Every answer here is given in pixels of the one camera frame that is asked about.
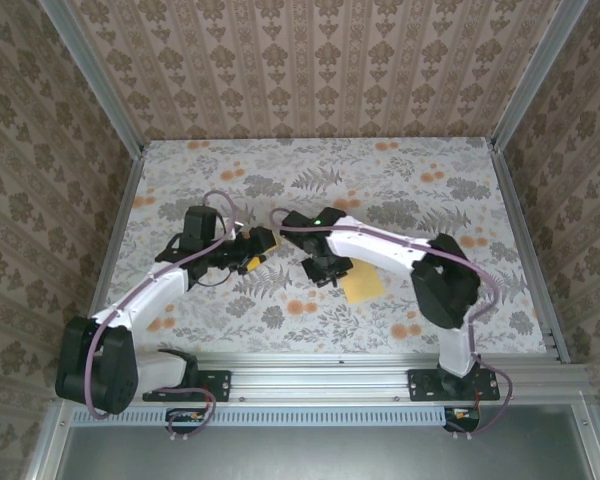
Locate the aluminium side rail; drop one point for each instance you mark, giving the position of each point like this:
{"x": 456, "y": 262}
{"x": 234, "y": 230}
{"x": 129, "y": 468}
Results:
{"x": 535, "y": 260}
{"x": 115, "y": 240}

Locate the grey metal sheet panel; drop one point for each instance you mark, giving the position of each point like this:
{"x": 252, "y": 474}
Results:
{"x": 330, "y": 455}

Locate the pale yellow paper sheet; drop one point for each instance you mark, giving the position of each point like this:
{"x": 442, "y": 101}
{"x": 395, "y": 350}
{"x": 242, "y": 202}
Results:
{"x": 364, "y": 286}

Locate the floral patterned table cover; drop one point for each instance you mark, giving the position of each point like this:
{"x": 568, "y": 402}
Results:
{"x": 280, "y": 165}

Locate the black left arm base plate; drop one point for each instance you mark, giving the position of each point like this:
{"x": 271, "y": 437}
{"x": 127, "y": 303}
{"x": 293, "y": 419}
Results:
{"x": 215, "y": 382}

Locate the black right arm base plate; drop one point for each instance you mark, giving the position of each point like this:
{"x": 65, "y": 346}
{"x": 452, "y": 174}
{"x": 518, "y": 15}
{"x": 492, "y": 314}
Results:
{"x": 420, "y": 385}

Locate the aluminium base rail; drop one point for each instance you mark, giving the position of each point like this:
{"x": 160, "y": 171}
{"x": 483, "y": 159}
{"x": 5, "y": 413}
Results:
{"x": 320, "y": 380}

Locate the aluminium frame post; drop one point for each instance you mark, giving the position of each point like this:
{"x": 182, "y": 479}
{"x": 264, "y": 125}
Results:
{"x": 535, "y": 80}
{"x": 95, "y": 80}

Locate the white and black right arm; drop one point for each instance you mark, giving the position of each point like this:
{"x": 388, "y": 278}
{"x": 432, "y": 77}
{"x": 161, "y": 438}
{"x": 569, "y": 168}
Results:
{"x": 445, "y": 295}

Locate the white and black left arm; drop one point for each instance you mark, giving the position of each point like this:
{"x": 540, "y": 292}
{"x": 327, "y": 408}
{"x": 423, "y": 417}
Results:
{"x": 105, "y": 365}

